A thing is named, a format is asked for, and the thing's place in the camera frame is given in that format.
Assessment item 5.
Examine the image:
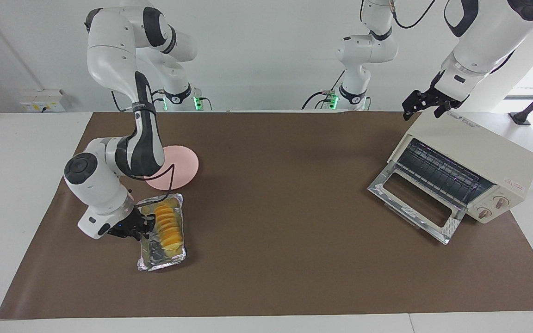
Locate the glass oven door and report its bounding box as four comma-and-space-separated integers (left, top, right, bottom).
367, 169, 464, 245

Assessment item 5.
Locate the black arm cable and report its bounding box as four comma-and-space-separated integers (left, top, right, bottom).
301, 0, 439, 111
111, 88, 177, 206

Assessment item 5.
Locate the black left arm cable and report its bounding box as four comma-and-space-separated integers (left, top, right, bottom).
301, 0, 439, 111

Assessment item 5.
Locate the brown table mat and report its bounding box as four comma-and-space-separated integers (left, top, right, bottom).
0, 111, 533, 321

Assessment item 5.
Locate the aluminium foil tray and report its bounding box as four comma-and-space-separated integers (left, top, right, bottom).
136, 193, 188, 272

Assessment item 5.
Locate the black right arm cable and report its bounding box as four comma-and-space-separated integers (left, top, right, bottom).
111, 88, 177, 206

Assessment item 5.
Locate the white wall outlet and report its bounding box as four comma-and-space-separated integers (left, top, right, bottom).
20, 90, 66, 113

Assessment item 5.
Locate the cream toaster oven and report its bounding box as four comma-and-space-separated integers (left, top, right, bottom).
387, 109, 533, 225

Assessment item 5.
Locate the metal oven rack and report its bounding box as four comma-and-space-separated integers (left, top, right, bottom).
396, 139, 485, 205

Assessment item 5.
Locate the golden ridged bread loaf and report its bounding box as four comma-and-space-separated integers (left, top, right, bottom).
151, 203, 186, 258

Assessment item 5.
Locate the pink round plate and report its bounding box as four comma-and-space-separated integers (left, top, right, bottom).
144, 145, 200, 191

